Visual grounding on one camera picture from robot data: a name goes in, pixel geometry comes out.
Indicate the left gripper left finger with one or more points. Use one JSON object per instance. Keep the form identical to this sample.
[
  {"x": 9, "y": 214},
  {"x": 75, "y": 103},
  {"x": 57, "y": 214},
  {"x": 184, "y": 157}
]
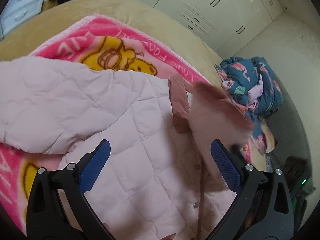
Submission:
[{"x": 46, "y": 217}]

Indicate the tan bed cover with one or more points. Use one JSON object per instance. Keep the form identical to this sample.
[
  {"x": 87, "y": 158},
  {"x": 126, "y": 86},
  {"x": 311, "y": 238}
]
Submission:
[{"x": 32, "y": 33}]

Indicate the grey upholstered headboard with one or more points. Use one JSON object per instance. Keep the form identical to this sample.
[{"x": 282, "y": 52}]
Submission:
[{"x": 288, "y": 130}]

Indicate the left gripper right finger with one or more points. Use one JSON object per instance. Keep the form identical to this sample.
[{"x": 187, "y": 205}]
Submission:
[{"x": 262, "y": 208}]

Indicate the white wardrobe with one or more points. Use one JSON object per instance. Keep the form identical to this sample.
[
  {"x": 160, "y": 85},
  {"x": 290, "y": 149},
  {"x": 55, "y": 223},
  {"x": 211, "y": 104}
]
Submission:
[{"x": 226, "y": 26}]

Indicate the pink quilted jacket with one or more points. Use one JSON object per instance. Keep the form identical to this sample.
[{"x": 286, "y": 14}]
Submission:
[{"x": 112, "y": 119}]

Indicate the blue flamingo quilt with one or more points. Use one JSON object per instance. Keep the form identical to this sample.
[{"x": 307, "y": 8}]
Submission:
[{"x": 252, "y": 87}]

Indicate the white drawer chest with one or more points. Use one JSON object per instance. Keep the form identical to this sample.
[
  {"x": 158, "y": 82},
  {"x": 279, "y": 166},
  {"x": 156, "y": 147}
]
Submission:
[{"x": 16, "y": 12}]

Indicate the pink cartoon fleece blanket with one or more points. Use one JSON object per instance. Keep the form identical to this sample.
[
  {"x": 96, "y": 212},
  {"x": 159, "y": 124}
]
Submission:
[{"x": 95, "y": 42}]

